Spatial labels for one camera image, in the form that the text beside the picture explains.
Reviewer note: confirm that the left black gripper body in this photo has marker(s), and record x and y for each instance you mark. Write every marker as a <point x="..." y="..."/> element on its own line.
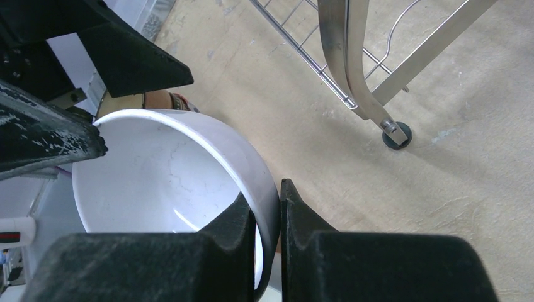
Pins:
<point x="29" y="63"/>

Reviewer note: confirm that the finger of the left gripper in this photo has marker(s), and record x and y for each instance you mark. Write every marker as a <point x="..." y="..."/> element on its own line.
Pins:
<point x="36" y="135"/>
<point x="127" y="62"/>

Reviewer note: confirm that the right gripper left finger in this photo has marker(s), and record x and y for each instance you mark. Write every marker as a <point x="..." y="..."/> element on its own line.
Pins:
<point x="213" y="264"/>

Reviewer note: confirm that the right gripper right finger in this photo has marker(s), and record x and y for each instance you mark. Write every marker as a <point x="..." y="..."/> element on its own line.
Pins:
<point x="321" y="263"/>

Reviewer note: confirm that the steel two-tier dish rack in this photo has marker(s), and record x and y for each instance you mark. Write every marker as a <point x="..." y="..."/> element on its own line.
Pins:
<point x="334" y="49"/>

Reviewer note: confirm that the clear plastic screw box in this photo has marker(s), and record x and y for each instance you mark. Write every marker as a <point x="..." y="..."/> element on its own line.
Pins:
<point x="154" y="14"/>

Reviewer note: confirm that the brown glazed bowl stack top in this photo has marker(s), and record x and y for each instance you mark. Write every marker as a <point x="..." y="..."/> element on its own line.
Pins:
<point x="161" y="99"/>

